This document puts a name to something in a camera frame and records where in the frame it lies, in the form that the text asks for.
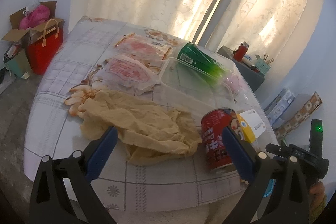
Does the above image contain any yellow white small box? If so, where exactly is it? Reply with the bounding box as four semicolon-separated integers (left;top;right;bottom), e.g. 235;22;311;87
237;109;266;143

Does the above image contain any red drink can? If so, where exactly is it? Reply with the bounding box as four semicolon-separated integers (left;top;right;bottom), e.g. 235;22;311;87
201;108;245;171

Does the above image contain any tan plastic bag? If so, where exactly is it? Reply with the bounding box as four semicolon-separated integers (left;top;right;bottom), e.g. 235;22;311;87
78;90;202;166

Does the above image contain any red printed plastic bag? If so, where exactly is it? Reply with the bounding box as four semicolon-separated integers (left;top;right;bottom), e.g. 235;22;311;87
114;33;172;61
101;54;160;95

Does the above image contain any clear plastic food container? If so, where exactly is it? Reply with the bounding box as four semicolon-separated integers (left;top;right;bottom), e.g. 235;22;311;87
159;56;238;109

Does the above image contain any green plastic bottle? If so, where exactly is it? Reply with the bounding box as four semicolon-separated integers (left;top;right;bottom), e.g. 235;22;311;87
177;42;230;86

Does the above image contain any blue mesh trash bin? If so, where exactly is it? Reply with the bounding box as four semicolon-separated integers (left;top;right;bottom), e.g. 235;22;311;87
263;179;276;198

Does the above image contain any right hand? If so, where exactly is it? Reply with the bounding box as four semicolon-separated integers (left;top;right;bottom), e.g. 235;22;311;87
309;181;325;198

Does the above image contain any blue white tissue pack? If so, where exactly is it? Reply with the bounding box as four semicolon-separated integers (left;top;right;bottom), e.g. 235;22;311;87
264;88;295;125

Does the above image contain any dark grey cabinet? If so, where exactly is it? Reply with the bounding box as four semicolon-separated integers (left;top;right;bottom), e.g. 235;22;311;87
217;46;265;92

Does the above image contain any teal utensil basket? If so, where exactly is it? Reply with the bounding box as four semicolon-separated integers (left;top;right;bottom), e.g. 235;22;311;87
254;53;274;75

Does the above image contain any red thermos bottle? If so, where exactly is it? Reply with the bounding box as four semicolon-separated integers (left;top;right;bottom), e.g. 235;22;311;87
234;42;249;62

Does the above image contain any teal paper bag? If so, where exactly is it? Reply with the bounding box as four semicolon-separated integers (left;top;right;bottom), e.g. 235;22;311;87
3;49;33;80

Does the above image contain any red tote bag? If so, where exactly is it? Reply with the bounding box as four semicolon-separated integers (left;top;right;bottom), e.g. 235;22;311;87
27;18;64;75

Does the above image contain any floral tablecloth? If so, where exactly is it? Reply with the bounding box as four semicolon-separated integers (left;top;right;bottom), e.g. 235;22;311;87
23;18;266;212

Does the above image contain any open cardboard box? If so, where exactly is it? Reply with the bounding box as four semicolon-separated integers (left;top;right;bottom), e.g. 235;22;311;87
2;1;64;42

